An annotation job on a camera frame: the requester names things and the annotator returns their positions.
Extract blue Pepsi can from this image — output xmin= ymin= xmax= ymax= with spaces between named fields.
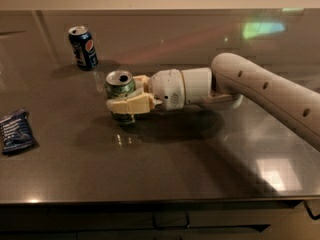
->
xmin=68 ymin=25 xmax=98 ymax=71

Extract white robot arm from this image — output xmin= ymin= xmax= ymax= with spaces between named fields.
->
xmin=106 ymin=53 xmax=320 ymax=150

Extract dark blue snack packet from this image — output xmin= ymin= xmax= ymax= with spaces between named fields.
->
xmin=0 ymin=108 xmax=36 ymax=155

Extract green soda can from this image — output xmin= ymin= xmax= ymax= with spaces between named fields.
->
xmin=105 ymin=70 xmax=135 ymax=126

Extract black drawer handle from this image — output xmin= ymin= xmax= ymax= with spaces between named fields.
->
xmin=152 ymin=213 xmax=190 ymax=230

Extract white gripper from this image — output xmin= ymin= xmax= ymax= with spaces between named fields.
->
xmin=106 ymin=69 xmax=185 ymax=115

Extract black cabinet handle right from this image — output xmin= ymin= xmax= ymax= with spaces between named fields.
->
xmin=303 ymin=201 xmax=320 ymax=221

